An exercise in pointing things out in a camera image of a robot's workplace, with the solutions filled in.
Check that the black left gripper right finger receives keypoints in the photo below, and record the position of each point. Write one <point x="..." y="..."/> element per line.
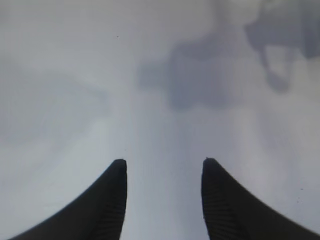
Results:
<point x="231" y="212"/>

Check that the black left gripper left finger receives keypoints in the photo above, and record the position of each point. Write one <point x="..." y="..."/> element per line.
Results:
<point x="97" y="214"/>

